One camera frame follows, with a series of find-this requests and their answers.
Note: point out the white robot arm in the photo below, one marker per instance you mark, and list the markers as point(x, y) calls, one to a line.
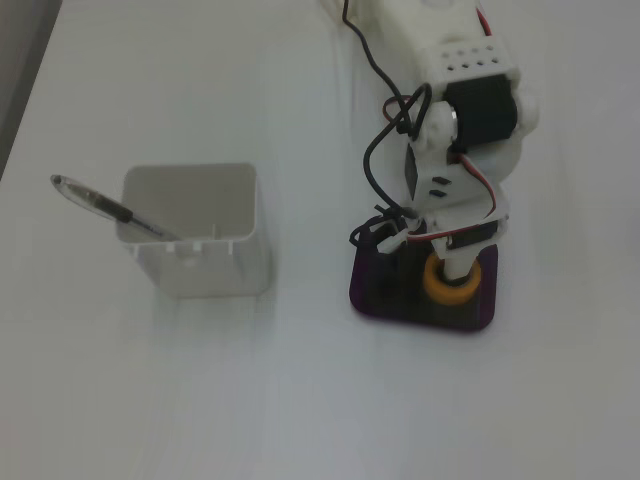
point(450, 30)

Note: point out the purple metal tray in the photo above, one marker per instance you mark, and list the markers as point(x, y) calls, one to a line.
point(425, 316)

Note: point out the white plastic pen holder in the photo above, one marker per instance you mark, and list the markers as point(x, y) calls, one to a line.
point(210, 275)

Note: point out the black ballpoint pen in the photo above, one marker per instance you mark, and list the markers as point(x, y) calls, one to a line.
point(107, 207)

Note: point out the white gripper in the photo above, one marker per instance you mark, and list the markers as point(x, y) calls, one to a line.
point(461, 261)

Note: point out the yellow masking tape roll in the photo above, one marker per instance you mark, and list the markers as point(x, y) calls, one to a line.
point(450, 298)

